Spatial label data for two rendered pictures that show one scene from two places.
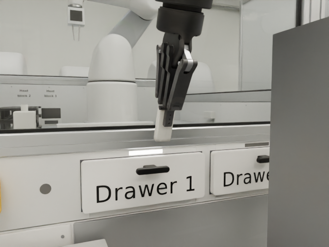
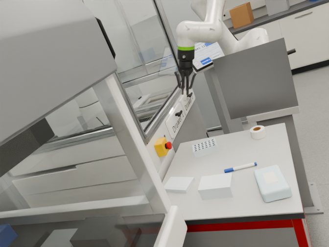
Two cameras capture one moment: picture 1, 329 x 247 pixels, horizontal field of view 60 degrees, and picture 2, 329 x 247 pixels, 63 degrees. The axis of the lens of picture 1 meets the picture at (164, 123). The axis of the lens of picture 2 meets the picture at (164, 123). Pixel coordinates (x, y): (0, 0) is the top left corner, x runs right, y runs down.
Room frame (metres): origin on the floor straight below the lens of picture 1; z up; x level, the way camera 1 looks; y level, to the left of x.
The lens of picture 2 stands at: (-0.45, 1.14, 1.43)
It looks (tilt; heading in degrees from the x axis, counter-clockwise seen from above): 20 degrees down; 318
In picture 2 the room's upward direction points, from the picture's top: 23 degrees counter-clockwise
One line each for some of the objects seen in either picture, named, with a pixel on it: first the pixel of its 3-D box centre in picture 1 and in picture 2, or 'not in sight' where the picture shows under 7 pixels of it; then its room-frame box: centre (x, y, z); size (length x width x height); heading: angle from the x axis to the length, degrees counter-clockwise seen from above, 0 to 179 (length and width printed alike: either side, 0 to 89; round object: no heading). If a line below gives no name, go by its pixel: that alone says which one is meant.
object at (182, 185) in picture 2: not in sight; (178, 184); (0.34, 0.47, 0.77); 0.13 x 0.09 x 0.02; 8
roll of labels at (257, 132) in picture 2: not in sight; (257, 132); (0.14, 0.04, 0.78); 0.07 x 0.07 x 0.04
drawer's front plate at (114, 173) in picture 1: (147, 180); (176, 119); (0.64, 0.04, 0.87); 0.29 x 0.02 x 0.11; 112
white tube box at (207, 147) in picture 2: not in sight; (205, 147); (0.36, 0.19, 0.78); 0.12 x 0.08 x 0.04; 37
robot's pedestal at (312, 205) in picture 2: not in sight; (284, 154); (0.21, -0.34, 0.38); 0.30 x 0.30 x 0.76; 21
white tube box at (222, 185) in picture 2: not in sight; (216, 186); (0.14, 0.47, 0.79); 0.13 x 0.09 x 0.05; 21
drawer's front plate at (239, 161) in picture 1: (258, 168); (187, 100); (0.76, -0.25, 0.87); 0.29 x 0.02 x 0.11; 112
